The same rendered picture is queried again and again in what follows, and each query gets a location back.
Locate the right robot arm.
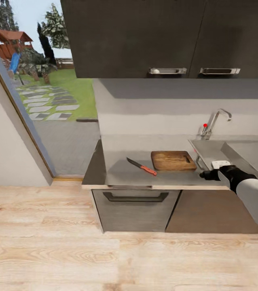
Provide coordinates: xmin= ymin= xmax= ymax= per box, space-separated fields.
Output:
xmin=200 ymin=160 xmax=258 ymax=224

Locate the parer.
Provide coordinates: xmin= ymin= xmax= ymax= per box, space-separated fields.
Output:
xmin=128 ymin=158 xmax=157 ymax=176

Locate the cutting board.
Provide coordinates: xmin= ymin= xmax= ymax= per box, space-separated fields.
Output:
xmin=151 ymin=151 xmax=197 ymax=171

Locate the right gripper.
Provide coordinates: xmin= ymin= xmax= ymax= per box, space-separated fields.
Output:
xmin=200 ymin=169 xmax=220 ymax=181

